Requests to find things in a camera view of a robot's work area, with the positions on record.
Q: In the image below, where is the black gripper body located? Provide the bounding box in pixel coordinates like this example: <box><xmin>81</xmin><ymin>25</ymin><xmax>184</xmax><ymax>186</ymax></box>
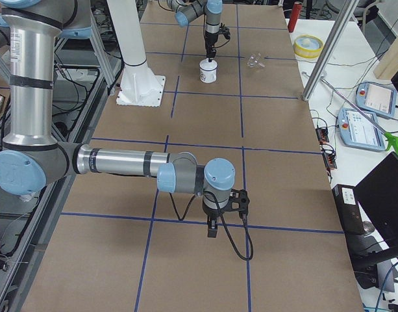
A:
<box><xmin>204</xmin><ymin>31</ymin><xmax>218</xmax><ymax>51</ymax></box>
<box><xmin>203</xmin><ymin>205</ymin><xmax>220</xmax><ymax>225</ymax></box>

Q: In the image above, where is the clear plastic funnel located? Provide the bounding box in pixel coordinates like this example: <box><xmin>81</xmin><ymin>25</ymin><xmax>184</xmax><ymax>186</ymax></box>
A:
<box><xmin>247</xmin><ymin>53</ymin><xmax>266</xmax><ymax>68</ymax></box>

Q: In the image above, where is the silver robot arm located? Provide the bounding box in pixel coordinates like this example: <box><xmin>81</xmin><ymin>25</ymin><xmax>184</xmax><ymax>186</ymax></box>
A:
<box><xmin>167</xmin><ymin>0</ymin><xmax>223</xmax><ymax>62</ymax></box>
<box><xmin>0</xmin><ymin>1</ymin><xmax>235</xmax><ymax>237</ymax></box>

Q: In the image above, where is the white enamel mug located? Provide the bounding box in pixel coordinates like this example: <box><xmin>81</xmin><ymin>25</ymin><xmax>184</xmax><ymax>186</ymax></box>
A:
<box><xmin>199</xmin><ymin>62</ymin><xmax>218</xmax><ymax>84</ymax></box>

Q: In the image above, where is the red cylinder can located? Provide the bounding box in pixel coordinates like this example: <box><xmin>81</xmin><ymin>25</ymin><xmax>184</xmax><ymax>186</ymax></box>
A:
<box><xmin>288</xmin><ymin>1</ymin><xmax>303</xmax><ymax>33</ymax></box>

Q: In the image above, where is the yellow tape roll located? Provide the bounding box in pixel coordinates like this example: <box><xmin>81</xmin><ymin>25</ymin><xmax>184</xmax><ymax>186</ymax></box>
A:
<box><xmin>293</xmin><ymin>34</ymin><xmax>324</xmax><ymax>59</ymax></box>

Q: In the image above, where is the black computer box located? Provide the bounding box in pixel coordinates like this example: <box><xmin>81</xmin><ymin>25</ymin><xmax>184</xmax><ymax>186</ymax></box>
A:
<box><xmin>332</xmin><ymin>184</ymin><xmax>375</xmax><ymax>235</ymax></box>

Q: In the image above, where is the near teach pendant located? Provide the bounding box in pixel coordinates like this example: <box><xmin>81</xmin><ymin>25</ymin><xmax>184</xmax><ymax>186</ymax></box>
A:
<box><xmin>338</xmin><ymin>107</ymin><xmax>386</xmax><ymax>151</ymax></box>

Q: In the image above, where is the teach pendant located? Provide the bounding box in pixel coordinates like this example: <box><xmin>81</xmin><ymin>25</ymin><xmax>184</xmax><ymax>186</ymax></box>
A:
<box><xmin>338</xmin><ymin>107</ymin><xmax>386</xmax><ymax>151</ymax></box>
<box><xmin>355</xmin><ymin>81</ymin><xmax>397</xmax><ymax>118</ymax></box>

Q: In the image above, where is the black monitor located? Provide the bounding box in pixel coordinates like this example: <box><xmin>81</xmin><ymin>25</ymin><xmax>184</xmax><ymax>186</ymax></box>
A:
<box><xmin>354</xmin><ymin>152</ymin><xmax>398</xmax><ymax>246</ymax></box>

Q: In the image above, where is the far teach pendant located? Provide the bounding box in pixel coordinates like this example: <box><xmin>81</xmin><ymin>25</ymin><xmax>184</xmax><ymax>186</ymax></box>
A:
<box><xmin>355</xmin><ymin>81</ymin><xmax>397</xmax><ymax>118</ymax></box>

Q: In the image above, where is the wooden beam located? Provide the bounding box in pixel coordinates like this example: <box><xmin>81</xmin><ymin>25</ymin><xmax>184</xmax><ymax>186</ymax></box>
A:
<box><xmin>374</xmin><ymin>37</ymin><xmax>398</xmax><ymax>80</ymax></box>

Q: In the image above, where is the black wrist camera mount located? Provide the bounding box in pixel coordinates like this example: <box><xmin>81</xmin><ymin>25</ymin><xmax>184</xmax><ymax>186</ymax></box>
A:
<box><xmin>222</xmin><ymin>189</ymin><xmax>250</xmax><ymax>220</ymax></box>

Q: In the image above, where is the white camera pedestal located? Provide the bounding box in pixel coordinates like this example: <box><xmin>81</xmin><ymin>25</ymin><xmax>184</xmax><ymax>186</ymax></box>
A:
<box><xmin>107</xmin><ymin>0</ymin><xmax>166</xmax><ymax>107</ymax></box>

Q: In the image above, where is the aluminium frame post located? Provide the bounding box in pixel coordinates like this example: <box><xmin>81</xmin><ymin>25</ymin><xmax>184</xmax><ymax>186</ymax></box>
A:
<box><xmin>302</xmin><ymin>0</ymin><xmax>359</xmax><ymax>101</ymax></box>

